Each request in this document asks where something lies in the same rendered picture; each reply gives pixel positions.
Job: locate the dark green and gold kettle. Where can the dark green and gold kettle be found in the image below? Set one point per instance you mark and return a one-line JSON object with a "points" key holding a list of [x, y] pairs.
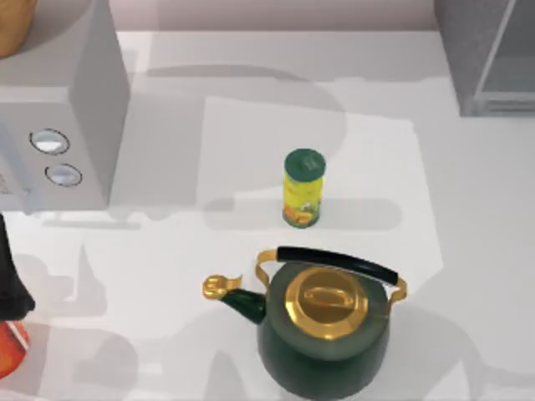
{"points": [[324, 330]]}

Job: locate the grey cabinet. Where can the grey cabinet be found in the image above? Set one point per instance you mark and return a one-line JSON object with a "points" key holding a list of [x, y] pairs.
{"points": [[480, 58]]}

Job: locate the yellow and green can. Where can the yellow and green can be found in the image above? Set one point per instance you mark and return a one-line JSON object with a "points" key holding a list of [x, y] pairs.
{"points": [[303, 190]]}

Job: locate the orange and red can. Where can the orange and red can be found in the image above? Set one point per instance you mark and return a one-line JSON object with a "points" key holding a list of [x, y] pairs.
{"points": [[10, 344]]}

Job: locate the brown wooden basket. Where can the brown wooden basket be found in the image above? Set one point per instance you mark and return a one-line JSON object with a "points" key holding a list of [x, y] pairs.
{"points": [[11, 25]]}

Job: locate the round microwave knob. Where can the round microwave knob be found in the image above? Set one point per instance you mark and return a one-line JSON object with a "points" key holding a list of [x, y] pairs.
{"points": [[49, 141], [63, 174]]}

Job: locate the pale microwave oven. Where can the pale microwave oven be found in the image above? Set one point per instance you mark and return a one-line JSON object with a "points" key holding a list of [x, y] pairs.
{"points": [[75, 104]]}

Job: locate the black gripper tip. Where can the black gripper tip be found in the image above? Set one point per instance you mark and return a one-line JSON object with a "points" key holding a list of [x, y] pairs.
{"points": [[10, 275]]}

